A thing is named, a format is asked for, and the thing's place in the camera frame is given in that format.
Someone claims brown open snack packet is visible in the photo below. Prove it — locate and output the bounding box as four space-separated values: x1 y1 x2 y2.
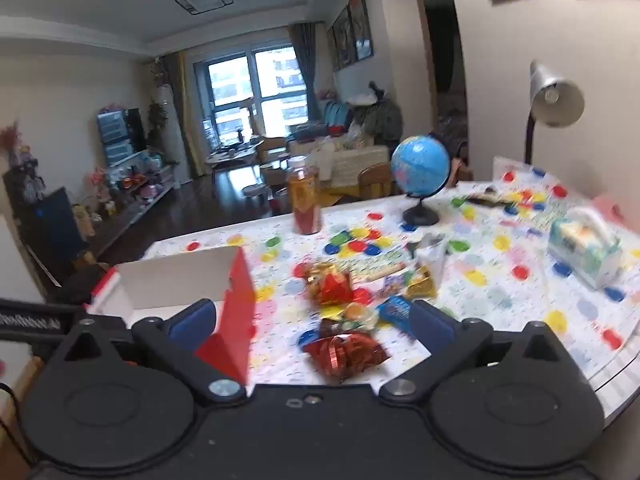
465 185 518 206

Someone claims blue desk globe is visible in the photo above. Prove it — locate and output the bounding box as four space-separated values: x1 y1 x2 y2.
390 134 451 227

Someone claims wooden dining chair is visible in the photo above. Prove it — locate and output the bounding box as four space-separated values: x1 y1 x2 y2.
357 162 396 198

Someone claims balloon print tablecloth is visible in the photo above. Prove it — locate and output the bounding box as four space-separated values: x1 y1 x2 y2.
142 157 640 411

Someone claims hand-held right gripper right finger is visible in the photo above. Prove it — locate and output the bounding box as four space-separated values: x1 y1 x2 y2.
380 299 583 403

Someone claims silver desk lamp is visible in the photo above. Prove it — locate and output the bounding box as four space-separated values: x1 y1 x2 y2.
522 60 586 166

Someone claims tissue pack with handle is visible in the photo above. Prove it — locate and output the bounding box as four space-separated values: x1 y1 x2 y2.
547 207 623 290

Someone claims low television cabinet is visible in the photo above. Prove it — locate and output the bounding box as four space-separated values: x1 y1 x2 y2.
75 162 178 261

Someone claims green potted plant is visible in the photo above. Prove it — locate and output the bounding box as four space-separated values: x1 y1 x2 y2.
147 100 168 146

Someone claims amber tea bottle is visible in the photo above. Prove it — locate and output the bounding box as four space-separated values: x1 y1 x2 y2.
286 156 323 235

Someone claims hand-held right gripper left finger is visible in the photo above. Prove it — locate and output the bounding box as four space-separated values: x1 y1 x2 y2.
45 299 248 405

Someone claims dark tall cabinet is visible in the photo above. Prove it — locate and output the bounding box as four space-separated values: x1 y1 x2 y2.
2 160 86 286

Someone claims pile of clothes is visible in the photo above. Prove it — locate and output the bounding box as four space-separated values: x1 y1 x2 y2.
350 82 403 146

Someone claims red cardboard box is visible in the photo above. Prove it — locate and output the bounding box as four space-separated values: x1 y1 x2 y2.
82 245 258 386

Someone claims large window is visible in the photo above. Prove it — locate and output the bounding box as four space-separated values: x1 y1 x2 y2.
192 45 308 136

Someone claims flat screen television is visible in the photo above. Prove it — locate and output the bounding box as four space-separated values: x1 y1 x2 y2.
96 107 147 166

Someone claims white standing air conditioner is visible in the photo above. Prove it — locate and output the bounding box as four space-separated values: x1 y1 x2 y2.
157 85 176 153

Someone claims red-brown foil snack packet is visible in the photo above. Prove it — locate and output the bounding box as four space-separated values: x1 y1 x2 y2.
300 330 391 385

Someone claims dark framed wall picture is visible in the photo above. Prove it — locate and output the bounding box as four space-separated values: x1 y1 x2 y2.
348 0 375 63
327 25 341 72
334 6 356 68

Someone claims grey window curtain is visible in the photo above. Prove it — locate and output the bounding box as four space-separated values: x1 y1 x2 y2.
162 51 193 178
289 22 321 123

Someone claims yellow gold snack packet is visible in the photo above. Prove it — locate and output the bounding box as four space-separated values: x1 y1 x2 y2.
404 265 438 301

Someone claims square ceiling light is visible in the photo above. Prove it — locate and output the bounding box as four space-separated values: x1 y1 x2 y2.
175 0 233 15

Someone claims blue snack packet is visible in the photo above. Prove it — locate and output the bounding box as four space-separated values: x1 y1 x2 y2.
376 294 416 333

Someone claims red and gold peanut packet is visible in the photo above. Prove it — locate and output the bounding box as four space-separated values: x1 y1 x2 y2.
304 260 371 307

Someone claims vase with dried flowers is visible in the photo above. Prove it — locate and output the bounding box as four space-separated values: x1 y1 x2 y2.
0 122 23 166

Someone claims clear packet with brown egg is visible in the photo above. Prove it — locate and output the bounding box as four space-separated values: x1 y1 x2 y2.
320 300 381 333

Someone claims sausage stick with red band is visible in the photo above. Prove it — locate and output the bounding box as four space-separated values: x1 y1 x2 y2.
367 260 413 278

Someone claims round coffee table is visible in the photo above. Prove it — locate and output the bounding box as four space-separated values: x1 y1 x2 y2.
205 137 266 181

